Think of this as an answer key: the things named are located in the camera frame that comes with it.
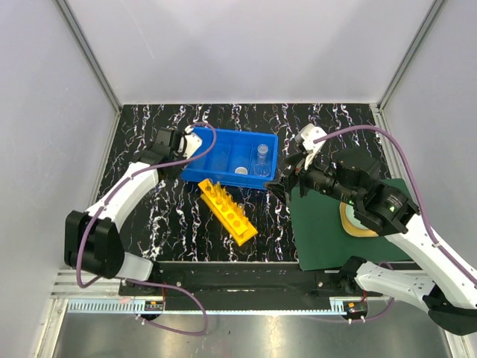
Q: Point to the yellow test tube rack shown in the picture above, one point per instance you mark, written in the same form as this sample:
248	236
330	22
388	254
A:
234	220

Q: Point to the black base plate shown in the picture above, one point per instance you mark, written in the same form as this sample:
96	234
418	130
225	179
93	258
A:
234	277

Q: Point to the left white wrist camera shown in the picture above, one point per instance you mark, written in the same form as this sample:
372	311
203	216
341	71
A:
190	142

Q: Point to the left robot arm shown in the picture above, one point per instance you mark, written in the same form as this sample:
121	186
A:
92	243

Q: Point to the aluminium frame rail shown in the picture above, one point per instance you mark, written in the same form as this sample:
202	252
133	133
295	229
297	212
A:
79	36

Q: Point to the white round cap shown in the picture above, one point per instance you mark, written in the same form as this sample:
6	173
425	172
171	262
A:
241	170

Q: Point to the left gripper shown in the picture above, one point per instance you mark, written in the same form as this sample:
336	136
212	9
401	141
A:
173	164

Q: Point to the clear round flask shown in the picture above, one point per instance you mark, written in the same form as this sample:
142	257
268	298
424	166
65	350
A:
262	169

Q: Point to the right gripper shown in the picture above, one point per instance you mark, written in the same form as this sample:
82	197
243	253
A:
297	172

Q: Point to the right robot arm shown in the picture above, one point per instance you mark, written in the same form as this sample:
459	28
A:
448	291

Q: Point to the green mat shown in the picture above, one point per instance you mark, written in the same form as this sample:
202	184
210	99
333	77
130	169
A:
321	241

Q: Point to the pale green bowl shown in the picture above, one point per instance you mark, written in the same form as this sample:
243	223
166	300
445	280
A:
350	216

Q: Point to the small clear vial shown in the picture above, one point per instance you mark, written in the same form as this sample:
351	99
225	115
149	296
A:
262	154

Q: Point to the blue plastic compartment bin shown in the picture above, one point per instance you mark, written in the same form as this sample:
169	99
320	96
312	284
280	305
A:
231	150

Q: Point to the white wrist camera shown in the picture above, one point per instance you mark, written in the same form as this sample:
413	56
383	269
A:
190	142
307	137

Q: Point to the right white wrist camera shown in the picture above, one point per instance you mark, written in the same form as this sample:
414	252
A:
307	137

